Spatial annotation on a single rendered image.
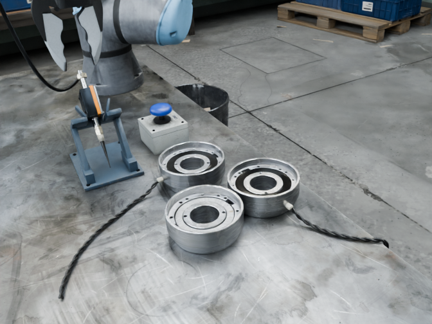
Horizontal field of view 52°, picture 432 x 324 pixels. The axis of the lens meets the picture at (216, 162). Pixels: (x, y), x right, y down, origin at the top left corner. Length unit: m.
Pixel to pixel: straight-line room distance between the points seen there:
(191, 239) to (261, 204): 0.11
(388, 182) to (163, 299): 1.76
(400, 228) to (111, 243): 1.48
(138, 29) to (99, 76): 0.16
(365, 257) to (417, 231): 1.36
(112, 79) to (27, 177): 0.36
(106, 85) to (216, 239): 0.61
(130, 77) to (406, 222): 1.31
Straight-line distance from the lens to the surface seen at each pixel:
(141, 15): 1.00
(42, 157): 0.87
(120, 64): 1.08
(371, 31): 4.13
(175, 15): 0.98
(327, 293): 0.55
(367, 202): 2.05
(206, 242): 0.56
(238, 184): 0.66
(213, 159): 0.72
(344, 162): 2.31
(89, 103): 0.75
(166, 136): 0.80
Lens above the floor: 1.20
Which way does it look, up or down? 32 degrees down
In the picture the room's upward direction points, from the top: 4 degrees counter-clockwise
